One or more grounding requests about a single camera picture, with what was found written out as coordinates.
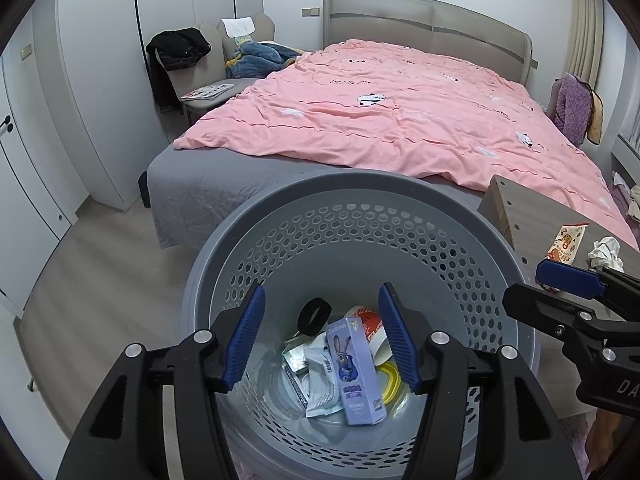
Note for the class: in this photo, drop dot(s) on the white wardrobe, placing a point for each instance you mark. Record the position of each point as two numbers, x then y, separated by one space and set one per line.
100 60

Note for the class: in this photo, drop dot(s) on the chair under purple garment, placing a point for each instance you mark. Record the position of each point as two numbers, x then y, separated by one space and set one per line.
554 102

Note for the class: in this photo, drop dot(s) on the light blue plastic packet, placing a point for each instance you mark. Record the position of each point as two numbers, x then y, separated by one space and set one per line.
320 385

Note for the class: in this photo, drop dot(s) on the red white paper cup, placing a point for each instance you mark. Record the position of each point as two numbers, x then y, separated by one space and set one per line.
367 322

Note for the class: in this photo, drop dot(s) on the bed with pink duvet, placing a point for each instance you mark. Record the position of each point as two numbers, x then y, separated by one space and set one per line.
400 115

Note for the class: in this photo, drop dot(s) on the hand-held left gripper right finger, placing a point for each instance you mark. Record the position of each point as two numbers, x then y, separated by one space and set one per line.
397 340

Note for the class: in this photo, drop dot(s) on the small green white carton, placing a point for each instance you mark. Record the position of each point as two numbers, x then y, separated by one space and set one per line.
296 355

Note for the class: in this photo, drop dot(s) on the white door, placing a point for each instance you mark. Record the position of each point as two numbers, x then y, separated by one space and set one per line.
30 185

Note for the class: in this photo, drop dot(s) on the beige armchair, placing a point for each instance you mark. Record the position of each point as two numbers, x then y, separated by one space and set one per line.
262 27

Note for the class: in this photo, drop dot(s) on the person's right forearm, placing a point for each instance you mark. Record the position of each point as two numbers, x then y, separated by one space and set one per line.
602 440

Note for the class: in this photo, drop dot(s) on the magazine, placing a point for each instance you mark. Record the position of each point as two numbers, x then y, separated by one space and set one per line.
207 92

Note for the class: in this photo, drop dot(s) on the blue fleece blanket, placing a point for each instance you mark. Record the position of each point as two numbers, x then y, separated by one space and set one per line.
262 57

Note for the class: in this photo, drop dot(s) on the grey bed sheet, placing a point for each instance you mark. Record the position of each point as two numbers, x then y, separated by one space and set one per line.
200 185

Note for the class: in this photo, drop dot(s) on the beige chair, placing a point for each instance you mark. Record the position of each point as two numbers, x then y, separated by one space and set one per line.
210 97

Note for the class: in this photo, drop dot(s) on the orange snack packet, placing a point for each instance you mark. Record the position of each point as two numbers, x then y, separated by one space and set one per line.
567 242

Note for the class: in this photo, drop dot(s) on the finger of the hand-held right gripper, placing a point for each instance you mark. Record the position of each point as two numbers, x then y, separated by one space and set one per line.
565 274
540 305

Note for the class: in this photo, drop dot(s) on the grey perforated plastic basket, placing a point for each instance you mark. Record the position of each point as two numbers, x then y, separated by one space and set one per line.
350 225

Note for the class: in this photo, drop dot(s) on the purple rabbit print box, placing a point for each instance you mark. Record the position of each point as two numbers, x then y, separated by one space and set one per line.
352 375

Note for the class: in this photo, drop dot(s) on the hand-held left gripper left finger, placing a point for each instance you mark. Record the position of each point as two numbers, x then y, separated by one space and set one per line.
245 340

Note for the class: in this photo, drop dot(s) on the yellow plastic lid frame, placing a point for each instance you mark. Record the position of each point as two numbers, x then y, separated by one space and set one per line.
387 375

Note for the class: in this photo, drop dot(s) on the white towel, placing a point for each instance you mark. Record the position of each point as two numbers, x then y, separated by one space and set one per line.
237 27

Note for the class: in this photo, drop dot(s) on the crumpled white wrapper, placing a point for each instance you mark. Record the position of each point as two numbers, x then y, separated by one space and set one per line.
606 255

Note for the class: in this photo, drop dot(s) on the wall switch panel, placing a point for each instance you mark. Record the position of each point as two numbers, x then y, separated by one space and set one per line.
311 10

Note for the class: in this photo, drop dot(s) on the beige curtain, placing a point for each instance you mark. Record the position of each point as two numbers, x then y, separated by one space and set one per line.
587 25

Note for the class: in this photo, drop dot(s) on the grey bed headboard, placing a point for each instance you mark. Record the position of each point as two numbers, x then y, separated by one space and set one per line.
425 20

